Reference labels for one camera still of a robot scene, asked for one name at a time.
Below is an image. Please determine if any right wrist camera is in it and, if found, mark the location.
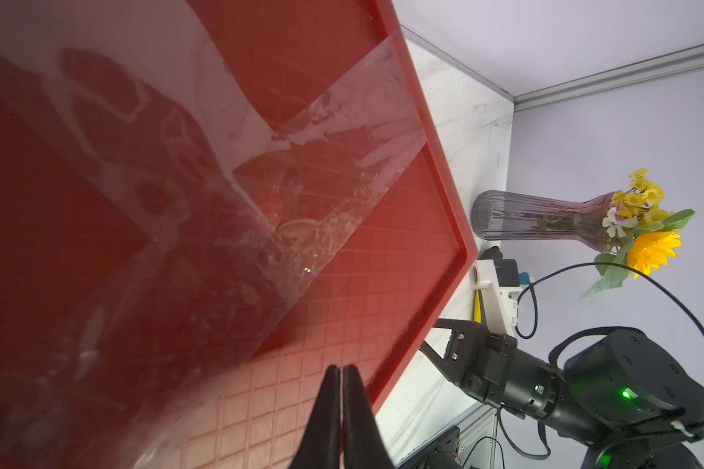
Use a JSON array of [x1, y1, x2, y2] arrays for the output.
[[471, 246, 530, 336]]

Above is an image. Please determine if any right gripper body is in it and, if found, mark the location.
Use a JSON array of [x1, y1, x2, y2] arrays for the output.
[[445, 320, 518, 405]]

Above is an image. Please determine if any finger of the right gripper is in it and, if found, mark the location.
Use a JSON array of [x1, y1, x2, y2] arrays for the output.
[[420, 319, 475, 386]]

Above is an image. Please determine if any sunflower bouquet in vase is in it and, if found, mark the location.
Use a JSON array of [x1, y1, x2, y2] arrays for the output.
[[471, 168, 695, 295]]

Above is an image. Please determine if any red drawer cabinet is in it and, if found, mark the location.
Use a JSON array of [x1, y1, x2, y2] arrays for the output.
[[0, 1, 476, 468]]

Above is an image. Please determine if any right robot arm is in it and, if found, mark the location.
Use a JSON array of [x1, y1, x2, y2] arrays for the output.
[[420, 319, 704, 468]]

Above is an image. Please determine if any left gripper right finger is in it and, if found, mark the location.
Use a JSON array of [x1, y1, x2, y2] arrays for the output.
[[341, 365, 394, 469]]

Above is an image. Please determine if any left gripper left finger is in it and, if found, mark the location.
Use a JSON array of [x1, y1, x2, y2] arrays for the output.
[[289, 365, 341, 469]]

